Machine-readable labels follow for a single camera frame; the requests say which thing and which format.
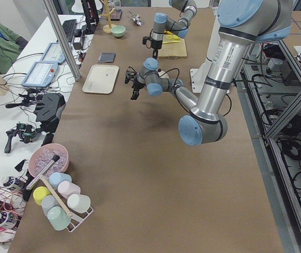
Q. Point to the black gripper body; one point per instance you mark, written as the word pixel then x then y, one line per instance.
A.
pixel 137 85
pixel 156 45

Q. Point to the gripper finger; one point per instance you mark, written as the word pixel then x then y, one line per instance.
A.
pixel 127 80
pixel 135 94
pixel 155 54

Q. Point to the cream round plate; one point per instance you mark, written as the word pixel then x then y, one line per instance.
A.
pixel 163 74

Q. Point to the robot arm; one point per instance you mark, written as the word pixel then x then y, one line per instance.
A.
pixel 242 23
pixel 162 23

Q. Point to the cream rabbit tray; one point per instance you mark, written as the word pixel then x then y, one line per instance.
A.
pixel 101 79

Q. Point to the yellow plastic knife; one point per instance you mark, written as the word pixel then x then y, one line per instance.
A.
pixel 172 41

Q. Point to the wooden cutting board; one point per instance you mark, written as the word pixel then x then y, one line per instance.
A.
pixel 173 50

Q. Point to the metal scoop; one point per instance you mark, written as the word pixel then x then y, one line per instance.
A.
pixel 136 18

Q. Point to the grey folded cloth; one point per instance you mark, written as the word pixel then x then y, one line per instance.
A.
pixel 107 57

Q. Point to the green bowl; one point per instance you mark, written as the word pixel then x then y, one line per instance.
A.
pixel 118 31

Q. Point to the wooden mug tree stand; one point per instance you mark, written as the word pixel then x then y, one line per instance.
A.
pixel 109 10

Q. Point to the teach pendant far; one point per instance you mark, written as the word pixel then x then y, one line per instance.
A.
pixel 54 52

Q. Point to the teach pendant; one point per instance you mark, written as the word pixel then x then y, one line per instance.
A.
pixel 54 52
pixel 40 74

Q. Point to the black keyboard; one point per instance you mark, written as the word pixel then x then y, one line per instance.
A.
pixel 69 27

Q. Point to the teach pendant near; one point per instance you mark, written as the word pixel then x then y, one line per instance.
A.
pixel 40 74

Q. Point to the pink bowl with ice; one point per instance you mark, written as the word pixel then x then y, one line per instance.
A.
pixel 44 155

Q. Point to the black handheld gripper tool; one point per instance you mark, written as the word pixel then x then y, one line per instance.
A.
pixel 26 132

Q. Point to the blue plastic cup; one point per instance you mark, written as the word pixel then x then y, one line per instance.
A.
pixel 57 177

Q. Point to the pink plastic cup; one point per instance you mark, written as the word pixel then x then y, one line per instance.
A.
pixel 66 189

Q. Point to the white plastic cup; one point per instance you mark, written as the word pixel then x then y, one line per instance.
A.
pixel 79 202

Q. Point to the yellow plastic cup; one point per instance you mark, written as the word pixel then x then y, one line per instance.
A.
pixel 40 193

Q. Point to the grey plastic cup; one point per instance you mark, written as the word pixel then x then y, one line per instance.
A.
pixel 48 203

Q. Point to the green plastic cup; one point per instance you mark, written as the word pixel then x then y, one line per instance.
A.
pixel 58 218

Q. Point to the black frame object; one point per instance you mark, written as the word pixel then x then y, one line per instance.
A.
pixel 116 15

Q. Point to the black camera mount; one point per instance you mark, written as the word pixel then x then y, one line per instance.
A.
pixel 48 112

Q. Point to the metal scoop handle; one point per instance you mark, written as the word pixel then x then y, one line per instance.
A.
pixel 33 182

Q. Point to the aluminium frame post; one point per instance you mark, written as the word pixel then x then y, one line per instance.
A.
pixel 59 32

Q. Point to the wooden rack handle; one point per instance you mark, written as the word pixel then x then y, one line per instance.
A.
pixel 56 196

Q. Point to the white wire cup rack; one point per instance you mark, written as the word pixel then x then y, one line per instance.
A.
pixel 78 218

